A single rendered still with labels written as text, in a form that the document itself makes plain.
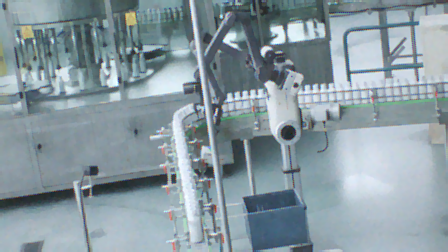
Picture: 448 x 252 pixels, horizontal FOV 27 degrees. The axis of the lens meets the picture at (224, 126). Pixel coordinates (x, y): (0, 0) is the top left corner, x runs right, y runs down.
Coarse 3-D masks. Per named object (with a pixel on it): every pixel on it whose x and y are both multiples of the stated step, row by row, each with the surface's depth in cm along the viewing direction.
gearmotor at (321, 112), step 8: (320, 104) 686; (328, 104) 683; (336, 104) 681; (304, 112) 687; (312, 112) 682; (320, 112) 677; (328, 112) 680; (336, 112) 678; (304, 120) 685; (312, 120) 685; (320, 120) 679; (328, 120) 684; (336, 120) 683; (304, 128) 687; (312, 128) 690
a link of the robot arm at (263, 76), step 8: (240, 16) 530; (248, 16) 530; (248, 24) 532; (248, 32) 533; (248, 40) 534; (256, 48) 535; (256, 56) 536; (256, 64) 536; (264, 72) 535; (264, 80) 535
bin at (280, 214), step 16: (272, 192) 531; (288, 192) 532; (208, 208) 524; (256, 208) 533; (272, 208) 533; (288, 208) 502; (256, 224) 502; (272, 224) 503; (288, 224) 504; (304, 224) 505; (256, 240) 505; (272, 240) 505; (288, 240) 506; (304, 240) 507
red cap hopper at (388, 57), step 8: (384, 16) 1223; (384, 32) 1169; (384, 40) 1171; (384, 48) 1174; (400, 48) 1170; (384, 56) 1177; (392, 56) 1235; (400, 56) 1233; (408, 56) 1231; (384, 64) 1179; (392, 64) 1180; (400, 64) 1176; (408, 64) 1174; (384, 72) 1182
